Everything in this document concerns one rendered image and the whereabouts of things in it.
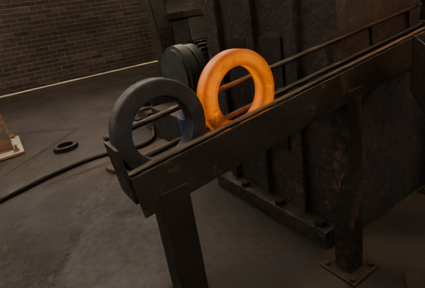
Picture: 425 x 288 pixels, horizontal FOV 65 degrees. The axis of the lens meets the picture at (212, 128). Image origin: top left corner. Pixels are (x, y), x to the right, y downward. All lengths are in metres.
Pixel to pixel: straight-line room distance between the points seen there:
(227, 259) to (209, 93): 0.78
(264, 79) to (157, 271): 0.85
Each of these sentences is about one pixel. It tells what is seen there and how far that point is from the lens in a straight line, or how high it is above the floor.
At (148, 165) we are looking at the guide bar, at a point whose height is 0.61.
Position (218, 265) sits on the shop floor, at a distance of 1.29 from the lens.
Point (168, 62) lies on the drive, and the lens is 2.14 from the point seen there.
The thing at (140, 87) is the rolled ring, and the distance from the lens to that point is 0.60.
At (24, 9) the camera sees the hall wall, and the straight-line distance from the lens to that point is 6.69.
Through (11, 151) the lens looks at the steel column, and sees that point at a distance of 3.15.
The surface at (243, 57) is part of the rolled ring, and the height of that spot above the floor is 0.75.
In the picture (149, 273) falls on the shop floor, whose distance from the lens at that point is 1.34.
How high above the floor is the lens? 0.85
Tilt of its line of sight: 19 degrees down
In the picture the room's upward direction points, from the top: 9 degrees counter-clockwise
